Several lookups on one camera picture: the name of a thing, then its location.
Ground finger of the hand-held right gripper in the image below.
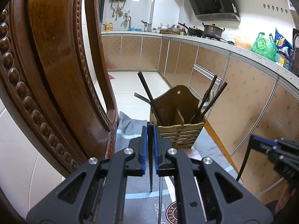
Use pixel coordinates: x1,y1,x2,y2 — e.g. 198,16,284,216
249,134,284,148
257,143,288,167

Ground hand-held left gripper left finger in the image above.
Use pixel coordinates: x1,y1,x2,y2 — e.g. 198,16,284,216
26,125,149,224

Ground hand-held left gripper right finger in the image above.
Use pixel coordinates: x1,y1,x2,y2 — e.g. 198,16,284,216
153,126,274,224

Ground long black chopstick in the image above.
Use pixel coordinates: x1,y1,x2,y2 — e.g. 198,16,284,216
236,135,254,182
158,177,163,224
148,121,154,193
137,72,162,125
189,75,218,124

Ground wooden slatted utensil holder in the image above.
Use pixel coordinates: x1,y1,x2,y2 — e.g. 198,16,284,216
149,85,206,149

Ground black chopsticks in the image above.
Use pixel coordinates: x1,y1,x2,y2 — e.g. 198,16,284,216
193,82,228,124

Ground grey and pink checked cloth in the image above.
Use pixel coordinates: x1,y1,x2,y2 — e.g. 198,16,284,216
115,111,246,224

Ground curved wooden utensil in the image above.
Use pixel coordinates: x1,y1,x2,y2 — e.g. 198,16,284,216
176,107,185,126

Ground metal fork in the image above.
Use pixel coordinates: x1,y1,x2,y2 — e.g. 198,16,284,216
134,93,152,107

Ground beige kitchen cabinets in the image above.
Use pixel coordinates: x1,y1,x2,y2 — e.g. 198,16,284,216
101,34,299,199

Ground glass jar yellow label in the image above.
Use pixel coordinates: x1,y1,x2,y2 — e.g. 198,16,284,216
278,53,292,69

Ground green plastic bag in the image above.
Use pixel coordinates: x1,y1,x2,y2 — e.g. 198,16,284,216
250,32,277,61

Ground dark kitchen appliance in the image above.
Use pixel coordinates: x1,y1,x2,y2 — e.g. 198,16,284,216
292,28,299,71

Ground speckled kitchen countertop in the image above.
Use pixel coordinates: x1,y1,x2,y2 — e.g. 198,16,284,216
101,29,299,85

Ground blue snack bag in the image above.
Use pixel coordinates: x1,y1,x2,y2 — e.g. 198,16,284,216
274,27,294,59

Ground metal cooking pot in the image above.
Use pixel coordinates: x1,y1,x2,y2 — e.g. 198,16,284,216
202,23,226,38

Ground dark frying pan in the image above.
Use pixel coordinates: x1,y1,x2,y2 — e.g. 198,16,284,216
187,26,204,37

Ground metal sink faucet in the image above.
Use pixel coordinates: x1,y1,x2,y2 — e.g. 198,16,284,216
122,15,132,29

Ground carved wooden chair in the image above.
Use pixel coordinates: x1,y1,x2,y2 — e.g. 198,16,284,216
0,0,244,187

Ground black range hood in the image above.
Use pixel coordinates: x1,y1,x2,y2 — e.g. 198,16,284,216
182,0,241,21

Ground dark window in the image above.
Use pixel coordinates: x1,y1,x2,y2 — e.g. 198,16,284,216
99,0,108,24

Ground metal wall hook rail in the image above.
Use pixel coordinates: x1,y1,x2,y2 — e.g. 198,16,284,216
263,3,289,13

